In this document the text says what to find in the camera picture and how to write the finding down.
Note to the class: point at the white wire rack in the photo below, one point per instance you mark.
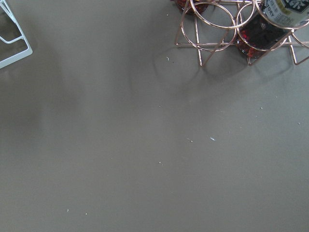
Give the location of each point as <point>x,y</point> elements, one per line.
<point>14,45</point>

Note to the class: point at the dark sauce bottle front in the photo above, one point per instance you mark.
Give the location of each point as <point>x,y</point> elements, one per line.
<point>264,30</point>

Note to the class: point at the copper wire bottle rack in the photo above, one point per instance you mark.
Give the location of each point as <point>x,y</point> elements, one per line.
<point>227,16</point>

